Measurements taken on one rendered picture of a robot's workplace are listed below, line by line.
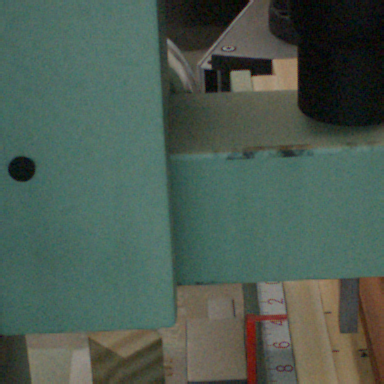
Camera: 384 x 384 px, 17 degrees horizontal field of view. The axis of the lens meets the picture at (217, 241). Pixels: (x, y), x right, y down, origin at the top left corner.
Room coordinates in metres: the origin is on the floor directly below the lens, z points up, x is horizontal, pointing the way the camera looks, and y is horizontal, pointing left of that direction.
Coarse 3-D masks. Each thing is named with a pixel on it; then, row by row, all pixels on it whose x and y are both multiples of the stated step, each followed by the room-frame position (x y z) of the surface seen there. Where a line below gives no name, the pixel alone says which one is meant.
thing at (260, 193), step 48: (192, 96) 0.58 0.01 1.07; (240, 96) 0.57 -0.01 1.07; (288, 96) 0.57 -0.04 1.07; (192, 144) 0.52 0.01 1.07; (240, 144) 0.52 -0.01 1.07; (288, 144) 0.52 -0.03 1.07; (336, 144) 0.52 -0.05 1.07; (192, 192) 0.51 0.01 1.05; (240, 192) 0.51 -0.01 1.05; (288, 192) 0.51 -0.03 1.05; (336, 192) 0.52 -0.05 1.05; (192, 240) 0.51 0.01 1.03; (240, 240) 0.51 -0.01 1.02; (288, 240) 0.51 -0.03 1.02; (336, 240) 0.52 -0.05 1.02
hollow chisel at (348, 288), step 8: (344, 280) 0.55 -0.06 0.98; (352, 280) 0.55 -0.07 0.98; (344, 288) 0.55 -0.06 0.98; (352, 288) 0.55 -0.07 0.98; (344, 296) 0.55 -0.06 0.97; (352, 296) 0.55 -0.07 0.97; (344, 304) 0.55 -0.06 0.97; (352, 304) 0.55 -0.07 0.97; (344, 312) 0.55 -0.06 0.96; (352, 312) 0.55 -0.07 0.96; (344, 320) 0.55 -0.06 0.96; (352, 320) 0.55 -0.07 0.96; (344, 328) 0.55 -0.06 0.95; (352, 328) 0.55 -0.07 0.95
